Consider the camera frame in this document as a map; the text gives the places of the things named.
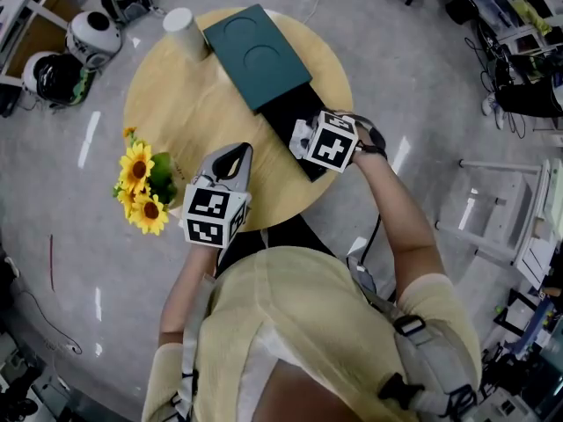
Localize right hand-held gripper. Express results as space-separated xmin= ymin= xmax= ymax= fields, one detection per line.
xmin=289 ymin=109 xmax=360 ymax=175

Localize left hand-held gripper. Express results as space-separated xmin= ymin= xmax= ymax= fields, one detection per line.
xmin=181 ymin=142 xmax=255 ymax=250

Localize black box drawer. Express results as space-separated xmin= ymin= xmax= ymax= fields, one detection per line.
xmin=256 ymin=81 xmax=329 ymax=183

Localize dark green box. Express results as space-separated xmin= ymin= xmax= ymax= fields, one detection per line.
xmin=202 ymin=4 xmax=313 ymax=113

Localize person's right forearm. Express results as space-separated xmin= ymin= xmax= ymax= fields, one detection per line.
xmin=351 ymin=146 xmax=446 ymax=299

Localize person's left forearm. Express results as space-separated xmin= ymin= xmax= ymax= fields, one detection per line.
xmin=158 ymin=244 xmax=221 ymax=347

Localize person's black trousers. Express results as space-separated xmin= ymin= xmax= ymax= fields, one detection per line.
xmin=214 ymin=212 xmax=336 ymax=277

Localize artificial sunflower bouquet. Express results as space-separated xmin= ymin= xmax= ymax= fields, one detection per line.
xmin=111 ymin=126 xmax=179 ymax=237

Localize white paper cup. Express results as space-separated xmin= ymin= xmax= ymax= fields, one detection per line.
xmin=162 ymin=7 xmax=210 ymax=63

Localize white shoe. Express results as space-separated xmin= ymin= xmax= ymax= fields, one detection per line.
xmin=480 ymin=93 xmax=506 ymax=130

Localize person's pale yellow top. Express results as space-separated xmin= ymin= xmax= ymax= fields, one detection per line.
xmin=140 ymin=244 xmax=483 ymax=422

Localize white helmet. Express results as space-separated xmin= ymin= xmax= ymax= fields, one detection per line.
xmin=21 ymin=50 xmax=96 ymax=106
xmin=64 ymin=10 xmax=124 ymax=70

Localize white metal rack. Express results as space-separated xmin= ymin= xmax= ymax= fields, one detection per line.
xmin=434 ymin=157 xmax=553 ymax=268

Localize wooden shelf unit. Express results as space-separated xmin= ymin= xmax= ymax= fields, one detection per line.
xmin=0 ymin=0 xmax=72 ymax=88

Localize black wrist strap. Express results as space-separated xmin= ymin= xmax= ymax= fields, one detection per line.
xmin=354 ymin=119 xmax=389 ymax=161

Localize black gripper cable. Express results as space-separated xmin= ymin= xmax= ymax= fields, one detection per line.
xmin=359 ymin=212 xmax=383 ymax=268

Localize grey backpack strap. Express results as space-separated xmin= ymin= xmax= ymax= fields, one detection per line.
xmin=346 ymin=256 xmax=481 ymax=422
xmin=169 ymin=273 xmax=217 ymax=420

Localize black floor cable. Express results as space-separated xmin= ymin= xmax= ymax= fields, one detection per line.
xmin=16 ymin=287 xmax=84 ymax=356

